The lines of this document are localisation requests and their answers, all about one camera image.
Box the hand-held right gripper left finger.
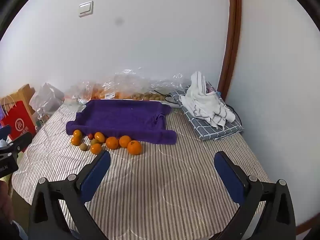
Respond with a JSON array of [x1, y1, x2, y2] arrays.
[[28, 150, 111, 240]]

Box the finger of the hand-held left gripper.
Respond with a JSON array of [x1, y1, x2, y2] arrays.
[[7, 132, 33, 153], [0, 125, 12, 140]]

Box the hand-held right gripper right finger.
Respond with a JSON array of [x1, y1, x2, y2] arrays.
[[214, 151, 297, 240]]

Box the large mandarin orange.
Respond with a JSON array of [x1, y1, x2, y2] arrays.
[[119, 135, 132, 148], [105, 136, 119, 150]]

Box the mandarin orange with green stem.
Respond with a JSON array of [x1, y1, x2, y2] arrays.
[[127, 140, 143, 155]]

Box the purple towel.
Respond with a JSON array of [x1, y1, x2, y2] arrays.
[[66, 99, 177, 145]]

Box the red paper bag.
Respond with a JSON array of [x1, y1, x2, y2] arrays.
[[0, 101, 37, 153]]

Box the clear plastic bottle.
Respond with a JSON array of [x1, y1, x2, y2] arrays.
[[36, 108, 50, 126]]

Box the cardboard box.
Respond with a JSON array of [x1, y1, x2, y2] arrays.
[[12, 84, 36, 115]]

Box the grey checked folded cloth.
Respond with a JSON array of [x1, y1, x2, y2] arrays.
[[169, 81, 243, 141]]

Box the crumpled clear plastic bag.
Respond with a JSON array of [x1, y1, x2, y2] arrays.
[[29, 82, 65, 117]]

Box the person's blue jeans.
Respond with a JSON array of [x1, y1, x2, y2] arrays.
[[11, 220, 29, 240]]

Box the white striped towel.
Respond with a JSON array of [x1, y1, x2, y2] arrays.
[[179, 71, 236, 128]]

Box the clear plastic bag of oranges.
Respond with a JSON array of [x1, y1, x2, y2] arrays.
[[64, 79, 125, 101]]

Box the clear plastic bag of longans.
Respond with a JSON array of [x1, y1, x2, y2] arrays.
[[114, 67, 191, 102]]

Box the black cable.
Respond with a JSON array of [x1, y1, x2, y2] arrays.
[[153, 89, 181, 104]]

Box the white light switch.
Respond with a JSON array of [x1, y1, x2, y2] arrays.
[[79, 1, 94, 18]]

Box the brown wooden door frame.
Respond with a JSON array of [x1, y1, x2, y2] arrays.
[[216, 0, 243, 101]]

